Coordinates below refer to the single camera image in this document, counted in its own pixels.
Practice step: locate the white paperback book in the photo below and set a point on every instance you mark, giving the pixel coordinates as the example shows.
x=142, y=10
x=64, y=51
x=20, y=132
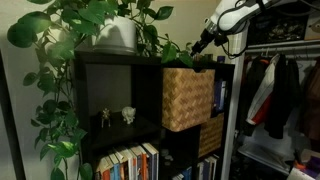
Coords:
x=130, y=166

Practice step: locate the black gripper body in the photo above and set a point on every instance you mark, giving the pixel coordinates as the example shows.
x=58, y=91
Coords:
x=206, y=40

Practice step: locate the orange spine book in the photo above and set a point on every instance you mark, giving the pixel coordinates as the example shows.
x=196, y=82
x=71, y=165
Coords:
x=106, y=173

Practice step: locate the white plant pot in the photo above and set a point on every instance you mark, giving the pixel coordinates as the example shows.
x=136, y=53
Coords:
x=116, y=36

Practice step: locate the brass figurine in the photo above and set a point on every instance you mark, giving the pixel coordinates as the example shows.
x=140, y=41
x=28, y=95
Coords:
x=105, y=116

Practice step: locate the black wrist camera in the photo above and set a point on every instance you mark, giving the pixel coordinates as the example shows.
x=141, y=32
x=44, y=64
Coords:
x=221, y=40

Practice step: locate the white navy book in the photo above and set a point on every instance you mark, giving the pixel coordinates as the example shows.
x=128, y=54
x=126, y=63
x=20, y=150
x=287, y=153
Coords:
x=152, y=163

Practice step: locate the blue hardcover book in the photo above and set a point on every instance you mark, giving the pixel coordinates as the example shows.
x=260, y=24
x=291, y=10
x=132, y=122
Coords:
x=217, y=96

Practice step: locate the black cube bookshelf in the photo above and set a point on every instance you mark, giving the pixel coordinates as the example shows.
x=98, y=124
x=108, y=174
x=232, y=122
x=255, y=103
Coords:
x=146, y=90

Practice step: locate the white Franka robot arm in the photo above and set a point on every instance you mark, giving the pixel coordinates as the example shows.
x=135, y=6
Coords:
x=233, y=16

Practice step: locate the brown hanging garment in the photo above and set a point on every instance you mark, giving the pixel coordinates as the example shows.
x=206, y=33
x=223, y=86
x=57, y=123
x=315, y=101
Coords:
x=313, y=100

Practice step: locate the white door frame post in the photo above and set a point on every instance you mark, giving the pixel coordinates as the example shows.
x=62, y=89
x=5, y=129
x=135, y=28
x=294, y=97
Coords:
x=233, y=100

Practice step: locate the black slanted bar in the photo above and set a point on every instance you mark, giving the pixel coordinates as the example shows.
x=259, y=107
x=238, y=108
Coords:
x=13, y=150

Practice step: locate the purple item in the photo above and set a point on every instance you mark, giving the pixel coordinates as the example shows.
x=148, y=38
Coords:
x=313, y=165

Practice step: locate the black jacket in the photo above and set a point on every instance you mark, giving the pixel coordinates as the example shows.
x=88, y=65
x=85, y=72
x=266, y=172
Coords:
x=283, y=100

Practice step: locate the white spine thick book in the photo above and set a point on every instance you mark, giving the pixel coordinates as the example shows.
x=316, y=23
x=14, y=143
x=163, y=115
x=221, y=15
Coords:
x=223, y=95

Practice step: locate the tan woven storage basket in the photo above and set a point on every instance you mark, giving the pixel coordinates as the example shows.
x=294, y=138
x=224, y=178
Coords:
x=186, y=100
x=211, y=136

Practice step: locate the beige box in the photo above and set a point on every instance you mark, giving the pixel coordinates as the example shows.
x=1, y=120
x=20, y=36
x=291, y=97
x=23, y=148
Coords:
x=313, y=25

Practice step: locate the dark storage box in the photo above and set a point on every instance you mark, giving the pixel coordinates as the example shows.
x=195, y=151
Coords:
x=278, y=26

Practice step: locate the white elephant figurine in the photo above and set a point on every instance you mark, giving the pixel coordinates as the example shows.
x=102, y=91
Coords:
x=128, y=114

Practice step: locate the blue paperback book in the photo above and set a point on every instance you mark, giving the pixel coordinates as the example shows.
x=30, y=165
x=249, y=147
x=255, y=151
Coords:
x=138, y=166
x=115, y=168

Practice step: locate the blue small book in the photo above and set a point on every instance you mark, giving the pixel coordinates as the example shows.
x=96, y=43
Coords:
x=186, y=173

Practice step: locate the green pothos plant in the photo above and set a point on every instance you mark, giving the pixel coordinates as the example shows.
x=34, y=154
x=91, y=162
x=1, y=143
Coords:
x=90, y=13

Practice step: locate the orange thin book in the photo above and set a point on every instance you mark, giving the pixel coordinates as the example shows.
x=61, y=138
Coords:
x=144, y=166
x=122, y=171

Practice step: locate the white shelf board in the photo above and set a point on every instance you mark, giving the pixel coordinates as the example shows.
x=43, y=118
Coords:
x=263, y=156

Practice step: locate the white closet shelf rail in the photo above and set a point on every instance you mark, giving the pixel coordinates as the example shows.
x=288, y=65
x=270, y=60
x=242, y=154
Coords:
x=283, y=50

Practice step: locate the white orange jacket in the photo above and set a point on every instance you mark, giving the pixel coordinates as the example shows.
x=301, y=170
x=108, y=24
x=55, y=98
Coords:
x=263, y=90

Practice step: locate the white paper sheet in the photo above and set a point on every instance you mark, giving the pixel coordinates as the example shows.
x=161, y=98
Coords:
x=298, y=175

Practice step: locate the white paperback books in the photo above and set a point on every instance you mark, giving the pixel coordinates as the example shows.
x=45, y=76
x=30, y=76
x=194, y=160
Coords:
x=206, y=168

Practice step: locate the dark hanging garment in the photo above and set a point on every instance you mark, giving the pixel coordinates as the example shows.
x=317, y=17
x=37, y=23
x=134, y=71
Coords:
x=253, y=73

